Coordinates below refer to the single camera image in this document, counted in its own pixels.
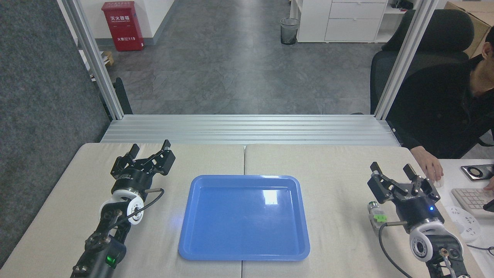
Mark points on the silver aluminium post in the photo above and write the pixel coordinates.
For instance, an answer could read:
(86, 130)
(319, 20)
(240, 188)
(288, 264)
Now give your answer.
(405, 58)
(96, 65)

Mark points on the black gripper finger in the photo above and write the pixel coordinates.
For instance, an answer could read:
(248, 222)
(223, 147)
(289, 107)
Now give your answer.
(424, 185)
(382, 189)
(164, 160)
(120, 161)

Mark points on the black post foot bracket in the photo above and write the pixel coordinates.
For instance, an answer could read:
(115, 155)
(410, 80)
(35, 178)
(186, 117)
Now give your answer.
(122, 96)

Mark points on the person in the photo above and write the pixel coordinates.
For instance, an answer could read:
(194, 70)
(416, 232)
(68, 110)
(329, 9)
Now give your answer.
(436, 108)

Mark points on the white drawer cabinet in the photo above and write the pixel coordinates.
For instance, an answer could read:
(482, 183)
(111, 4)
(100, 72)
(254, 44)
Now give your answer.
(347, 23)

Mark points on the blue plastic tray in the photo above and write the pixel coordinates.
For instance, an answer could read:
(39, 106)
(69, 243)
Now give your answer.
(231, 227)

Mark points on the white keyboard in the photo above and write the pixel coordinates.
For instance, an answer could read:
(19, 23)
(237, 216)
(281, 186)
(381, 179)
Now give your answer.
(469, 200)

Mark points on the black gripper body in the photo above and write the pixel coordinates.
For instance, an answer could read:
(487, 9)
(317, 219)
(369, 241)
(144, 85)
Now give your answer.
(132, 179)
(420, 210)

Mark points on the brown cardboard box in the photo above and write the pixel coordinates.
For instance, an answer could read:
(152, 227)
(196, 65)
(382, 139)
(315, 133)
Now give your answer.
(480, 23)

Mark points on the silver aluminium rail platform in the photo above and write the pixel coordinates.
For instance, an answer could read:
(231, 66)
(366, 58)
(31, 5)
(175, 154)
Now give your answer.
(247, 129)

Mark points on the smartphone with round camera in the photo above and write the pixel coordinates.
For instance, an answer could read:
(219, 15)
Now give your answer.
(476, 172)

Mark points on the small black device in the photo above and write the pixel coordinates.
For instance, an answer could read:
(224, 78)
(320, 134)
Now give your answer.
(489, 205)

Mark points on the black office chair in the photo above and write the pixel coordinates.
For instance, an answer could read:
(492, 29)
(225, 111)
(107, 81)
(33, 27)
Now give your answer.
(436, 38)

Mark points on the person's right hand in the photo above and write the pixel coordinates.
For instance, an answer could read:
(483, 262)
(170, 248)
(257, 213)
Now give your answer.
(429, 161)

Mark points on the white power strip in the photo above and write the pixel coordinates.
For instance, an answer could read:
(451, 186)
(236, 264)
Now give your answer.
(465, 224)

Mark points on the grey felt partition panel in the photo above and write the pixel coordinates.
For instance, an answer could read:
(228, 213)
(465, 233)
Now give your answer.
(42, 116)

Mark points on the mesh waste bin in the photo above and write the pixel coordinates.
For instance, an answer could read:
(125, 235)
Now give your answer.
(289, 31)

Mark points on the small brown box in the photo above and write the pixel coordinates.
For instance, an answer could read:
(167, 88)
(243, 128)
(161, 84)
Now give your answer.
(108, 58)

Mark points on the person's left hand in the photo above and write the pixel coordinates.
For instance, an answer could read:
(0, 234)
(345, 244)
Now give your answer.
(490, 185)

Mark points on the white computer mouse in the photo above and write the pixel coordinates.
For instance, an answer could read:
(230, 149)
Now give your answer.
(440, 183)

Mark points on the red fire equipment box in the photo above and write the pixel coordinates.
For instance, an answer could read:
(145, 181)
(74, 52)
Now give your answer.
(122, 27)

